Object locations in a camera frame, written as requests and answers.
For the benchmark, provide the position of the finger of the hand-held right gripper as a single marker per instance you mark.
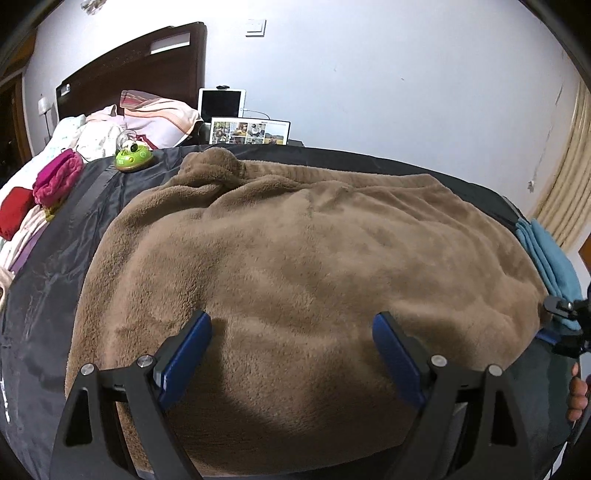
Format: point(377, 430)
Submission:
point(565, 346)
point(556, 305)

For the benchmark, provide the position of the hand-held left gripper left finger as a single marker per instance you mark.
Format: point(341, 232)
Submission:
point(184, 360)

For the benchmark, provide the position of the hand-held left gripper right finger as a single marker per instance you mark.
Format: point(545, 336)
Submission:
point(399, 360)

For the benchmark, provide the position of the brown fleece garment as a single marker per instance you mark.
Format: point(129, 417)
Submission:
point(300, 277)

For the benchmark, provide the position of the person's right hand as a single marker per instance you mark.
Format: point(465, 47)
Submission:
point(577, 392)

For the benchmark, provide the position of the light blue folded cloth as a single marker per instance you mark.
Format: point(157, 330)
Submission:
point(549, 263)

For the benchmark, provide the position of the beige curtain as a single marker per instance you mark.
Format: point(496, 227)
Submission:
point(568, 184)

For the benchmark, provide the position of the black plastic sheet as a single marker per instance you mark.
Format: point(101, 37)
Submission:
point(37, 323)

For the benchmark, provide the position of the purple cloth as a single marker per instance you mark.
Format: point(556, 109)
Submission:
point(27, 251)

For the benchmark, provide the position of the yellow-green folded garment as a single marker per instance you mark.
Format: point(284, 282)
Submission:
point(51, 212)

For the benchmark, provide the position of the pale striped cloth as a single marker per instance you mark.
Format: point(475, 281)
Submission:
point(21, 242)

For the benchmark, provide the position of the green toy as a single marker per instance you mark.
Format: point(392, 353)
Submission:
point(134, 161)

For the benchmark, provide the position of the pink folded garment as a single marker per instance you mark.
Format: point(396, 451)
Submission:
point(57, 177)

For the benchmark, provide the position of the red garment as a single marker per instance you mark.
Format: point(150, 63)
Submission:
point(16, 210)

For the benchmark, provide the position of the white crumpled cloth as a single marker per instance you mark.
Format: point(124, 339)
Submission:
point(99, 138)

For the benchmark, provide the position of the pink striped pillow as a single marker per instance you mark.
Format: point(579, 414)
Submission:
point(157, 120)

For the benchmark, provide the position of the white bedspread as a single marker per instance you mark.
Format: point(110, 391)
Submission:
point(51, 143)

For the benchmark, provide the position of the pale pink pillow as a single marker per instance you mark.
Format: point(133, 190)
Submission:
point(108, 115)

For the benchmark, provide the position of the white tablet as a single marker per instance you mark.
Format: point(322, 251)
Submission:
point(221, 105)

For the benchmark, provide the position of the white bedside lamp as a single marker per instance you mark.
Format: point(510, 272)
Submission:
point(45, 106)

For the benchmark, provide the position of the dark wooden headboard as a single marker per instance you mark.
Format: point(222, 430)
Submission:
point(129, 69)

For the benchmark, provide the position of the wooden wardrobe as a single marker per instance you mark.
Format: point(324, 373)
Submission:
point(18, 60)

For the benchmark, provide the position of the photo collage frame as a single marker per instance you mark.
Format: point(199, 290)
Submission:
point(249, 131)

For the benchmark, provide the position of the white wall light switch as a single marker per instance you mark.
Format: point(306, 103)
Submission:
point(256, 27)

